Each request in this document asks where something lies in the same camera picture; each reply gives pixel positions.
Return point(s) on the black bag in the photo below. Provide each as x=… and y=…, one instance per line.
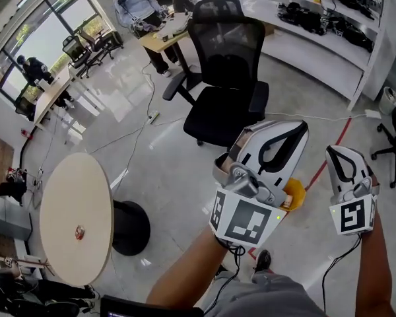
x=11, y=190

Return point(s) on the white power strip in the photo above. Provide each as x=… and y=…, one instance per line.
x=153, y=116

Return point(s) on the person's grey trousers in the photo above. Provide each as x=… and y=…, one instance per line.
x=267, y=296

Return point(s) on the white power adapter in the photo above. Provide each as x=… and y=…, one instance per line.
x=373, y=113

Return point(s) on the person's right forearm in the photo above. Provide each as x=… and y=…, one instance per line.
x=379, y=269

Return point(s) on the black screen device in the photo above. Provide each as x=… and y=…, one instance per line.
x=145, y=305

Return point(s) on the person's left forearm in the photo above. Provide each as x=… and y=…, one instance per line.
x=188, y=269

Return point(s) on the round wooden table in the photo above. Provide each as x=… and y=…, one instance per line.
x=76, y=193

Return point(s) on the white metal shelf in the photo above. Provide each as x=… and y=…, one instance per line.
x=316, y=45

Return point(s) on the small red trash piece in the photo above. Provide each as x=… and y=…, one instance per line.
x=79, y=232

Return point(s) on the grey low cabinet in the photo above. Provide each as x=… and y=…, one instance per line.
x=6, y=220

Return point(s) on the small tan trash piece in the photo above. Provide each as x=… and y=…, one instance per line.
x=288, y=201

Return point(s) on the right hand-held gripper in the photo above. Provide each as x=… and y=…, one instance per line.
x=351, y=216

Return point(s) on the yellow bin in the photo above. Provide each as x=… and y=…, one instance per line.
x=297, y=190

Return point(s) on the white long desk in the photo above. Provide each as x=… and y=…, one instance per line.
x=52, y=92

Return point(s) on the white waste basket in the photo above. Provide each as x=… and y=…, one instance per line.
x=389, y=101

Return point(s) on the person's black shoe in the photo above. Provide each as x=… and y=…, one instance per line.
x=262, y=263
x=220, y=271

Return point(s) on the black mesh office chair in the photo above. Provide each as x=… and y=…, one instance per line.
x=227, y=55

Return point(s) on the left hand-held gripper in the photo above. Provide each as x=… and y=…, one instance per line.
x=247, y=221

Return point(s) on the wooden rectangular desk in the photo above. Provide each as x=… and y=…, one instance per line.
x=166, y=36

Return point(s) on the black round table base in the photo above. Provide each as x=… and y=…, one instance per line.
x=132, y=226

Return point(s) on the brown cardboard trash piece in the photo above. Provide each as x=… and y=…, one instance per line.
x=242, y=142

